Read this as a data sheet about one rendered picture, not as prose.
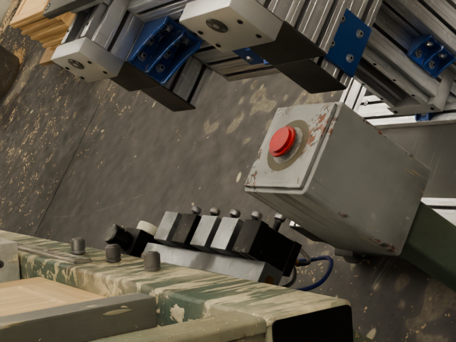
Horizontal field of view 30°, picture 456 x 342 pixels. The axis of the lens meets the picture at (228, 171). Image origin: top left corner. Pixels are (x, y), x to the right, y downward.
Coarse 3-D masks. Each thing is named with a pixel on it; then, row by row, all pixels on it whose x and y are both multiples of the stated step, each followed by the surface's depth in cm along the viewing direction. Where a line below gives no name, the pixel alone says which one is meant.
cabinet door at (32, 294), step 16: (0, 288) 137; (16, 288) 138; (32, 288) 135; (48, 288) 134; (64, 288) 133; (0, 304) 126; (16, 304) 125; (32, 304) 124; (48, 304) 123; (64, 304) 121
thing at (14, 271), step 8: (0, 240) 157; (8, 240) 156; (0, 248) 152; (8, 248) 153; (16, 248) 153; (0, 256) 152; (8, 256) 153; (16, 256) 153; (0, 264) 152; (8, 264) 153; (16, 264) 153; (0, 272) 152; (8, 272) 153; (16, 272) 153; (0, 280) 152; (8, 280) 153
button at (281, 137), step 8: (280, 128) 99; (288, 128) 99; (272, 136) 100; (280, 136) 99; (288, 136) 97; (272, 144) 99; (280, 144) 98; (288, 144) 97; (272, 152) 99; (280, 152) 98
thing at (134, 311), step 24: (24, 312) 107; (48, 312) 106; (72, 312) 105; (96, 312) 107; (120, 312) 109; (144, 312) 111; (0, 336) 100; (24, 336) 102; (48, 336) 103; (72, 336) 105; (96, 336) 107
